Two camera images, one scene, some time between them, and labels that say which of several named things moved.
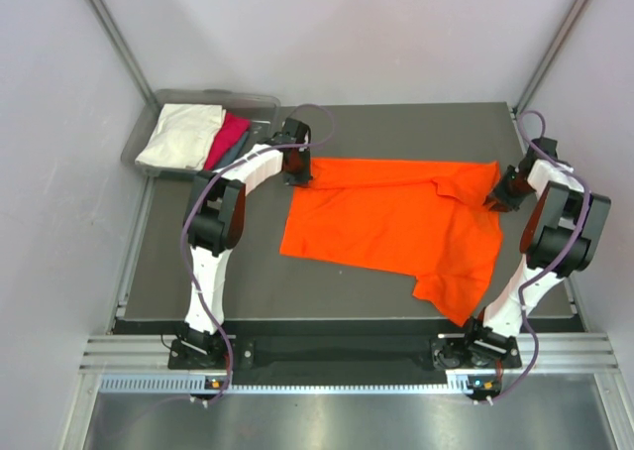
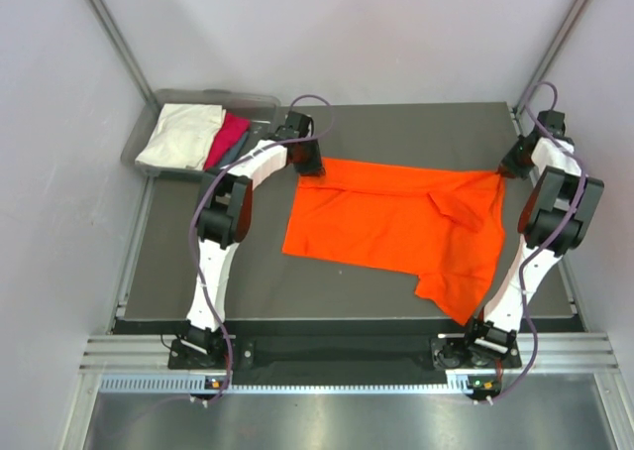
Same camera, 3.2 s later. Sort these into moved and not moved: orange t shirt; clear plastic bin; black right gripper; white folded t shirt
Moved: black right gripper
Not moved: clear plastic bin; white folded t shirt; orange t shirt
